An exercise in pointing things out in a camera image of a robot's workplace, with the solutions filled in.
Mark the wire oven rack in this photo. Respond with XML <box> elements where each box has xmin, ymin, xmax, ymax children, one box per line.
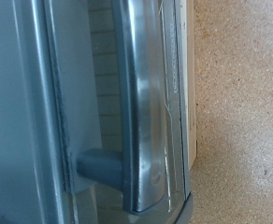
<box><xmin>88</xmin><ymin>0</ymin><xmax>123</xmax><ymax>153</ymax></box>

